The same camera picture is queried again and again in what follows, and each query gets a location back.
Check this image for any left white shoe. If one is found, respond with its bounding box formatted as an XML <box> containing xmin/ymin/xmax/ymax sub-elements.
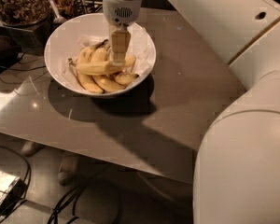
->
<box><xmin>21</xmin><ymin>141</ymin><xmax>44</xmax><ymax>157</ymax></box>

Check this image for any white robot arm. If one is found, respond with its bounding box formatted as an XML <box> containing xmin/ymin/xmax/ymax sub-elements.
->
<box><xmin>168</xmin><ymin>0</ymin><xmax>280</xmax><ymax>224</ymax></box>

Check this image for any white ceramic bowl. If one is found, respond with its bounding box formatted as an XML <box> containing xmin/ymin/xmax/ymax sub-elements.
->
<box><xmin>44</xmin><ymin>13</ymin><xmax>156</xmax><ymax>98</ymax></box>

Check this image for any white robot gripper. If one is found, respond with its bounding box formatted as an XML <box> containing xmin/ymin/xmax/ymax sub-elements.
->
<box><xmin>103</xmin><ymin>0</ymin><xmax>142</xmax><ymax>66</ymax></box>

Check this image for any dark wire basket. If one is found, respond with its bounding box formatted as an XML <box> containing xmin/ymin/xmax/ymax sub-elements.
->
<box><xmin>55</xmin><ymin>0</ymin><xmax>103</xmax><ymax>20</ymax></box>

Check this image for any black looped floor cable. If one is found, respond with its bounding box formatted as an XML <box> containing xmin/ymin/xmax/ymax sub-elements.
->
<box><xmin>47</xmin><ymin>179</ymin><xmax>124</xmax><ymax>224</ymax></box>

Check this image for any silver box on floor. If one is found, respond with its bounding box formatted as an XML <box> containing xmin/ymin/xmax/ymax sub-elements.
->
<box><xmin>0</xmin><ymin>171</ymin><xmax>21</xmax><ymax>213</ymax></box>

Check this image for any glass bowl of nuts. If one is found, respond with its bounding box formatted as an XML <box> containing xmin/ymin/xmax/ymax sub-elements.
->
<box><xmin>0</xmin><ymin>0</ymin><xmax>49</xmax><ymax>27</ymax></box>

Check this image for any small right yellow banana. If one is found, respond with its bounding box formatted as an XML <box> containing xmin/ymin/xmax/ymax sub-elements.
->
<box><xmin>112</xmin><ymin>72</ymin><xmax>138</xmax><ymax>86</ymax></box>

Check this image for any white spoon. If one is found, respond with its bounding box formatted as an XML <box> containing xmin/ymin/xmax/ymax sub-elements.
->
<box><xmin>48</xmin><ymin>0</ymin><xmax>66</xmax><ymax>24</ymax></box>

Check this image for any white shoe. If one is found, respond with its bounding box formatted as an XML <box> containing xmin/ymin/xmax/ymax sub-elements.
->
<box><xmin>21</xmin><ymin>141</ymin><xmax>44</xmax><ymax>157</ymax></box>
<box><xmin>57</xmin><ymin>151</ymin><xmax>79</xmax><ymax>186</ymax></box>

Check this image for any right white shoe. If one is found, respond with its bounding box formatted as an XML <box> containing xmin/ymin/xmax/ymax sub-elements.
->
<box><xmin>57</xmin><ymin>151</ymin><xmax>79</xmax><ymax>186</ymax></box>

